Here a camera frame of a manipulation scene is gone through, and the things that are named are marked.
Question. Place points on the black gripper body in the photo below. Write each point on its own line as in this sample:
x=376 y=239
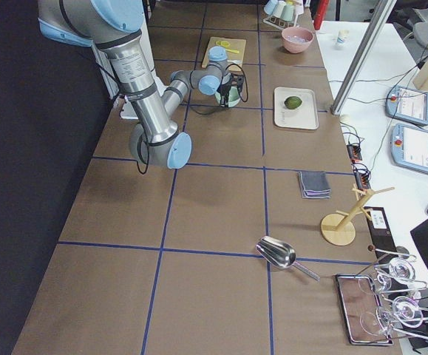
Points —
x=226 y=89

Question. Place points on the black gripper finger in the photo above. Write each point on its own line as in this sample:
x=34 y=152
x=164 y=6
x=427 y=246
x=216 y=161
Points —
x=224 y=99

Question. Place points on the green bowl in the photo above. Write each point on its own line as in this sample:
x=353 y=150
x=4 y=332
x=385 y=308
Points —
x=234 y=97

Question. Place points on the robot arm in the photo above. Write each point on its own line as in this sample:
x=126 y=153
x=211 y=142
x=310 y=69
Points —
x=115 y=28

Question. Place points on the pink bowl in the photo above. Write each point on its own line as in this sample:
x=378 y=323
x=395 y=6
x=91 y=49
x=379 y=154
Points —
x=300 y=31

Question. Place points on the bamboo cutting board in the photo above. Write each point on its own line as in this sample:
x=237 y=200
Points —
x=237 y=44

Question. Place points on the lower lemon slice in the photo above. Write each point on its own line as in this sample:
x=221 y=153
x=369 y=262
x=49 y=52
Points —
x=224 y=46

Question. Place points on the green avocado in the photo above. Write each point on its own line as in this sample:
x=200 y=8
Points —
x=292 y=102

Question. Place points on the white cup rack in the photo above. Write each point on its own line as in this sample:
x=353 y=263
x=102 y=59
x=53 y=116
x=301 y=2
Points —
x=278 y=23

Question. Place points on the clear ice cubes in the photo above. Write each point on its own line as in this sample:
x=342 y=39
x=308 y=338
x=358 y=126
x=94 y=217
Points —
x=296 y=39

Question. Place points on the white rabbit tray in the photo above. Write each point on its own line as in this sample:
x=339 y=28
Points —
x=305 y=117

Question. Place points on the light blue cup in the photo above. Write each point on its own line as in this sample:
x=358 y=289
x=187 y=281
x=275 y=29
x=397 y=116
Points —
x=270 y=6

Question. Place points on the white cup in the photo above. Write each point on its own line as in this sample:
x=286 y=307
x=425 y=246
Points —
x=279 y=7

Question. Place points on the pale green cup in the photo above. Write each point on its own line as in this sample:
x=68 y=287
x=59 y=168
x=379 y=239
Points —
x=287 y=10

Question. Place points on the white support pillar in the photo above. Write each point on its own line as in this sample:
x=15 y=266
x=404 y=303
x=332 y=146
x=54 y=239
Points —
x=145 y=39

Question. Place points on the red fire extinguisher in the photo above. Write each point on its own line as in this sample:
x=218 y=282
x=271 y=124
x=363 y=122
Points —
x=320 y=12

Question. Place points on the paper cup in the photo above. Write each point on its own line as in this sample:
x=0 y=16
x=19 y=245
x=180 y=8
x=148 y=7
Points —
x=341 y=38

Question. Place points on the grey folded cloth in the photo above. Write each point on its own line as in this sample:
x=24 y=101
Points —
x=314 y=184

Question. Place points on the black power strip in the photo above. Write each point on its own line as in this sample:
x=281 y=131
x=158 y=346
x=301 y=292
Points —
x=354 y=152

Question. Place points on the metal scoop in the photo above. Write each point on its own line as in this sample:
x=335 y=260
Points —
x=282 y=255

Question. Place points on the wooden mug tree stand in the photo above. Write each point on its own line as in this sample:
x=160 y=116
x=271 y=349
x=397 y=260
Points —
x=337 y=228

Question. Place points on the far teach pendant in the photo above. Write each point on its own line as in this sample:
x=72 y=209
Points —
x=409 y=105

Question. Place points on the teach pendant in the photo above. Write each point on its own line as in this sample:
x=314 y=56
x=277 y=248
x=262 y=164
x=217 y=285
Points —
x=409 y=105
x=409 y=147

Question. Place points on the near teach pendant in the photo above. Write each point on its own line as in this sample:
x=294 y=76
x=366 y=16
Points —
x=409 y=147

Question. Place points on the black box with label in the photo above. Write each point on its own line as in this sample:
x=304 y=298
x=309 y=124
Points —
x=381 y=235

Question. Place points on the wine glass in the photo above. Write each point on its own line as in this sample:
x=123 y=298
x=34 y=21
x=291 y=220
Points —
x=403 y=312
x=399 y=270

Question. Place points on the black glass tray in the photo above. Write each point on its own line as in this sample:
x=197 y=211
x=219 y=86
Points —
x=357 y=300

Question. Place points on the white pillar base plate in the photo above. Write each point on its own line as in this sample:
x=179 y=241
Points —
x=128 y=111

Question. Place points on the aluminium frame post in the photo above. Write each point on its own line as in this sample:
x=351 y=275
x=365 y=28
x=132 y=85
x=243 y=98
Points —
x=381 y=13

